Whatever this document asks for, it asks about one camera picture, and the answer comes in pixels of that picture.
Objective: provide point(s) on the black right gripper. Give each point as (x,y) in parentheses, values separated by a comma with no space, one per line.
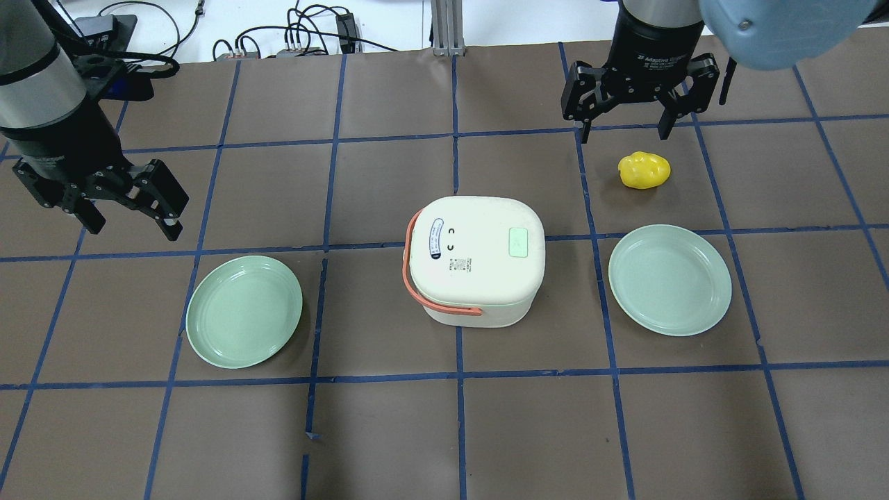
(660,43)

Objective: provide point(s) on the green plate right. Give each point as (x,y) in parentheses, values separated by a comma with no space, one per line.
(670,280)

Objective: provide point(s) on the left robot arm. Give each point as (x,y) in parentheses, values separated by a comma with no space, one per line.
(47,73)

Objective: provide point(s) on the green plate left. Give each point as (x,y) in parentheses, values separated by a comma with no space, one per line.
(244,312)

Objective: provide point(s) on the aluminium frame post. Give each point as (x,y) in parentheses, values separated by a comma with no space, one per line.
(447,36)

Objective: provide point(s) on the black power adapter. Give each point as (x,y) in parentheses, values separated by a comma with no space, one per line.
(347,32)

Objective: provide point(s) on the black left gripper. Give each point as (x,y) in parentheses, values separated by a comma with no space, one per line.
(61,149)

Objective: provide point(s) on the green plate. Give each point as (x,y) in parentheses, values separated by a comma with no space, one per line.
(670,280)
(244,312)

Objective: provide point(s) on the yellow toy potato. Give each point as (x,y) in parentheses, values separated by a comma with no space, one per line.
(643,171)

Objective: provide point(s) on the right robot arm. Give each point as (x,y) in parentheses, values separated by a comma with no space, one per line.
(761,35)

